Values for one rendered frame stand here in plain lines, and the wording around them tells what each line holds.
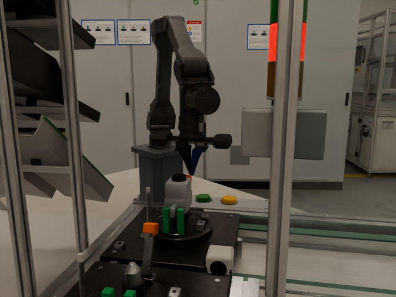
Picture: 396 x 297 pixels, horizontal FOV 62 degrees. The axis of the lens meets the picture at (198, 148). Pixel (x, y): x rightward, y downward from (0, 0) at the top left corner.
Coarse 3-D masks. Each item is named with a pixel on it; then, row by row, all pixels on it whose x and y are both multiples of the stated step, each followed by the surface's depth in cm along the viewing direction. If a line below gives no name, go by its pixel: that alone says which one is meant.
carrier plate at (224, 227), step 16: (144, 208) 82; (128, 224) 73; (224, 224) 73; (128, 240) 66; (208, 240) 66; (224, 240) 66; (112, 256) 60; (128, 256) 60; (160, 256) 60; (176, 256) 60; (192, 256) 60
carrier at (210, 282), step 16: (80, 256) 40; (80, 272) 41; (96, 272) 55; (112, 272) 55; (128, 272) 42; (160, 272) 55; (176, 272) 55; (192, 272) 55; (80, 288) 41; (96, 288) 51; (112, 288) 40; (128, 288) 42; (144, 288) 44; (160, 288) 48; (176, 288) 45; (192, 288) 51; (208, 288) 51; (224, 288) 51
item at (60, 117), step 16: (16, 32) 53; (16, 48) 54; (32, 48) 56; (16, 64) 54; (32, 64) 57; (48, 64) 60; (16, 80) 54; (32, 80) 57; (48, 80) 60; (16, 96) 63; (32, 96) 61; (48, 96) 60; (80, 112) 69; (96, 112) 74
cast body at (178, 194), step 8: (176, 176) 65; (184, 176) 66; (168, 184) 64; (176, 184) 64; (184, 184) 64; (168, 192) 65; (176, 192) 65; (184, 192) 64; (168, 200) 65; (176, 200) 64; (184, 200) 64; (176, 208) 64; (184, 208) 64
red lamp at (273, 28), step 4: (272, 24) 46; (276, 24) 45; (272, 28) 45; (276, 28) 45; (272, 32) 46; (276, 32) 45; (272, 36) 46; (276, 36) 45; (272, 40) 46; (272, 44) 46; (272, 48) 46; (268, 52) 47; (272, 52) 46; (268, 56) 47; (272, 56) 46; (268, 60) 48; (272, 60) 46
